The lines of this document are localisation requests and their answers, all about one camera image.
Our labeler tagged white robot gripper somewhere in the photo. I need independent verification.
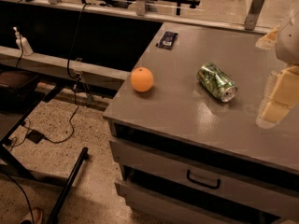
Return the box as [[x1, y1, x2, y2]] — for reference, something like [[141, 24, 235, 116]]
[[255, 1, 299, 129]]

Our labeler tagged crushed green soda can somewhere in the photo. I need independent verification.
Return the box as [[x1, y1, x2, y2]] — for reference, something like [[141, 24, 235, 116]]
[[196, 63, 237, 103]]

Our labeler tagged dark snack wrapper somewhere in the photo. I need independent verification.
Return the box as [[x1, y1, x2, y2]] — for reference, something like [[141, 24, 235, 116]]
[[156, 31, 178, 49]]

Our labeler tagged grey cabinet drawer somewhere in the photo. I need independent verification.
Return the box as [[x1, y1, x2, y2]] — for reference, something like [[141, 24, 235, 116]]
[[110, 139, 299, 221]]

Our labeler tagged orange fruit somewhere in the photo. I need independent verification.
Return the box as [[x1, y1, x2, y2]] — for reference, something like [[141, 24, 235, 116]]
[[130, 67, 153, 92]]

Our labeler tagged lower grey drawer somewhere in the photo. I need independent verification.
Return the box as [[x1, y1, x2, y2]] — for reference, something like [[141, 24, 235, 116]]
[[115, 179, 280, 224]]

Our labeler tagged black power adapter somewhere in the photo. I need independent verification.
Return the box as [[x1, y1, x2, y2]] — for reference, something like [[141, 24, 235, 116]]
[[26, 130, 45, 144]]

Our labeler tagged white spray bottle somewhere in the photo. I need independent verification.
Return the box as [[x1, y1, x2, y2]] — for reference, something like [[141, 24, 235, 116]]
[[13, 27, 34, 56]]

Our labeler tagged red white shoe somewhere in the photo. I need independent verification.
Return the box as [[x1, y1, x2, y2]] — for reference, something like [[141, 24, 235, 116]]
[[19, 207, 43, 224]]

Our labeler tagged grey metal bracket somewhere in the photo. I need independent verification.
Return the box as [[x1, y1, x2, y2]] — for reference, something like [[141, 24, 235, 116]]
[[244, 0, 265, 31]]

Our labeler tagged black drawer handle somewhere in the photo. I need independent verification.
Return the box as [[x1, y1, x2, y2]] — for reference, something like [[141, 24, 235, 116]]
[[186, 170, 221, 189]]

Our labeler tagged black power cable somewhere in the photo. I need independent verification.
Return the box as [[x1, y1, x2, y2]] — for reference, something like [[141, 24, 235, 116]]
[[43, 2, 92, 145]]

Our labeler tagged black metal table frame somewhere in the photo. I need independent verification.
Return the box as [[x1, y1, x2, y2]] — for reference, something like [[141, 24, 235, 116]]
[[0, 84, 90, 224]]

